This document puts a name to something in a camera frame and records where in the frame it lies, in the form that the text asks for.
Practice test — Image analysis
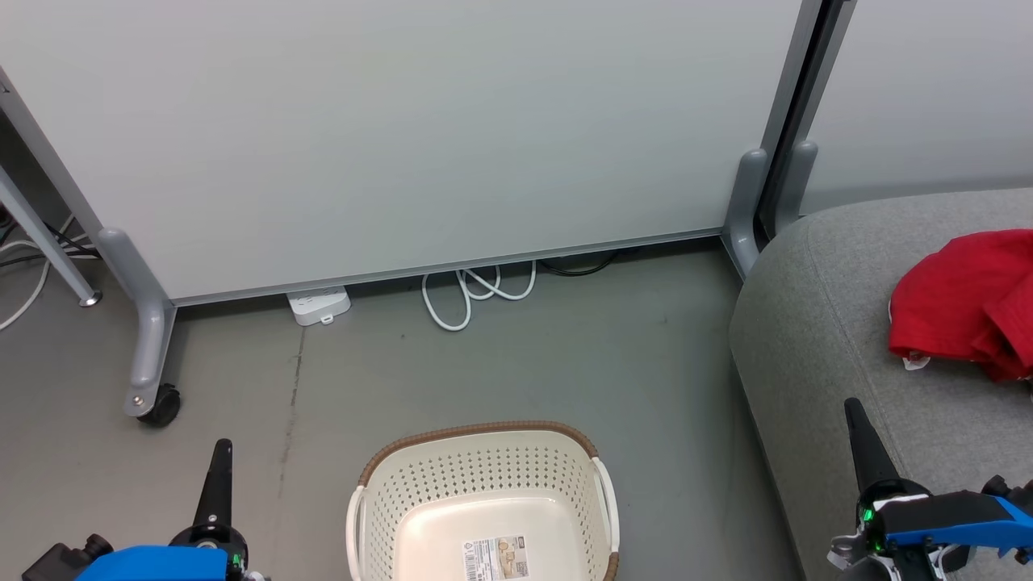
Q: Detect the wide white partition panel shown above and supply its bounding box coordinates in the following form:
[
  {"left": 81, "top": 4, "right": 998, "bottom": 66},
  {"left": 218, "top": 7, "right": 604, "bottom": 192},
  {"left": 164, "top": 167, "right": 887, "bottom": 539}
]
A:
[{"left": 0, "top": 0, "right": 824, "bottom": 308}]

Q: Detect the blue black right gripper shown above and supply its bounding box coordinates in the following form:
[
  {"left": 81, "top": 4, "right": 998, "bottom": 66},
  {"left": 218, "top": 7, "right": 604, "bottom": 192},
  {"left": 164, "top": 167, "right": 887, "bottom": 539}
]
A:
[{"left": 843, "top": 397, "right": 1033, "bottom": 558}]

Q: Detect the white floor cable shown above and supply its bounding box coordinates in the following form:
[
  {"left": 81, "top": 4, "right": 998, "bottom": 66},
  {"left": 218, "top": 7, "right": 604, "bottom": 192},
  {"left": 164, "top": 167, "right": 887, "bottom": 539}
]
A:
[{"left": 420, "top": 259, "right": 538, "bottom": 333}]

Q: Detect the black cable bundle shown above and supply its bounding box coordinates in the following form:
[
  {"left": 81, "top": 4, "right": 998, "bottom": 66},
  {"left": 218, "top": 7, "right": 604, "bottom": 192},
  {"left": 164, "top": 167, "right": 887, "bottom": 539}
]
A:
[{"left": 0, "top": 208, "right": 103, "bottom": 270}]

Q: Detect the cream perforated laundry basket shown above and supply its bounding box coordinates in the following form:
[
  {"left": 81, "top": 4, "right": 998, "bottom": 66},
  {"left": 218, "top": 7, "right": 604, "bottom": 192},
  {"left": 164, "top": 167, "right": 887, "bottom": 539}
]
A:
[{"left": 345, "top": 420, "right": 621, "bottom": 581}]

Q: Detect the white power strip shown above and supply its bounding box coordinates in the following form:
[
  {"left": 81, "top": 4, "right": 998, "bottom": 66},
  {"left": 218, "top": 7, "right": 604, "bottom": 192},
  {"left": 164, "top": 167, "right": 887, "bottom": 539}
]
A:
[{"left": 286, "top": 284, "right": 353, "bottom": 328}]

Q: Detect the black floor cable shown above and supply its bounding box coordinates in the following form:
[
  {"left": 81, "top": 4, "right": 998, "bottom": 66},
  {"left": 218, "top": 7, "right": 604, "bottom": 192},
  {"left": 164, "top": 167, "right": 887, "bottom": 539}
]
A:
[{"left": 536, "top": 249, "right": 623, "bottom": 278}]

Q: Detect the grey partition foot with caster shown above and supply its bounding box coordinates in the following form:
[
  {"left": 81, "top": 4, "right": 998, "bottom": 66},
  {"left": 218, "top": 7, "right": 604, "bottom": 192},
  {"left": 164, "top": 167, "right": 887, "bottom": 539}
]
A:
[{"left": 96, "top": 228, "right": 178, "bottom": 419}]

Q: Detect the black caster wheel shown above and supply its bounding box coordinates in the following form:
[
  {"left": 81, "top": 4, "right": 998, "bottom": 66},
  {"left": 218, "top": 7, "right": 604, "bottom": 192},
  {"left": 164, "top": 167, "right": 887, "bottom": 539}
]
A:
[{"left": 136, "top": 384, "right": 182, "bottom": 428}]

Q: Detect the printed basket label sticker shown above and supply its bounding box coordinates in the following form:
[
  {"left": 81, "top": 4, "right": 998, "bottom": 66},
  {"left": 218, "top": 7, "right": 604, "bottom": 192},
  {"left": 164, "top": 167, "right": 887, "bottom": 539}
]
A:
[{"left": 462, "top": 536, "right": 530, "bottom": 581}]

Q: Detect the narrow white partition panel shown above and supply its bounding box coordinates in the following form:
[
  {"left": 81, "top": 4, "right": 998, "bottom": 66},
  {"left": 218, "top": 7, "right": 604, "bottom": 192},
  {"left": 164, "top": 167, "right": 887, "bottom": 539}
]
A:
[{"left": 795, "top": 0, "right": 1033, "bottom": 217}]

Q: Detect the grey slanted metal leg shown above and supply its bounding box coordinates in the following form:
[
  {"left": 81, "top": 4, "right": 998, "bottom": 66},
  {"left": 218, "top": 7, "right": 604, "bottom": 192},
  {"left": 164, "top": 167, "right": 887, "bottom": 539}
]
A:
[{"left": 0, "top": 164, "right": 103, "bottom": 308}]

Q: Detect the white loose cable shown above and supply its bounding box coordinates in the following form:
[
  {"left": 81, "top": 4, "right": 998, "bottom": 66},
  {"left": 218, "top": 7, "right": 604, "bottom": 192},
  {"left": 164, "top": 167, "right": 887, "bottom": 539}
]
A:
[{"left": 0, "top": 214, "right": 75, "bottom": 332}]

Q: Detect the grey fabric sofa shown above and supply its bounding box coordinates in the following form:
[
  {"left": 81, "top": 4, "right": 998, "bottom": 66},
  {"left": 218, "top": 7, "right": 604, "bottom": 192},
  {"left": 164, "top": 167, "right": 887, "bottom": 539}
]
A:
[{"left": 728, "top": 188, "right": 1033, "bottom": 581}]

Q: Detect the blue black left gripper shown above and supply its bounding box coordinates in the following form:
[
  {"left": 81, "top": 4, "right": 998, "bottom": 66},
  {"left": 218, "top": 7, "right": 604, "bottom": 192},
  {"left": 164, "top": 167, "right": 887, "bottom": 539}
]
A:
[{"left": 75, "top": 438, "right": 252, "bottom": 581}]

